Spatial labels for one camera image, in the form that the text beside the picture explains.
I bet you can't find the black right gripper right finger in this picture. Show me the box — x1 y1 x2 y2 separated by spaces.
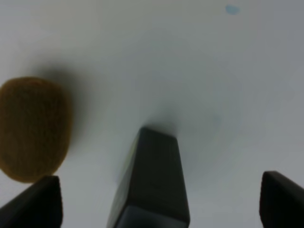
259 171 304 228

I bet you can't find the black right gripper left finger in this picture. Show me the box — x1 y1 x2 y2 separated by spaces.
0 176 63 228

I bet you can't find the brown kiwi fruit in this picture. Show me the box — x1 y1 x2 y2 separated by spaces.
0 77 73 183

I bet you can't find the dark green square bottle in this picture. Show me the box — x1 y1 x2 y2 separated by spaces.
106 127 190 228

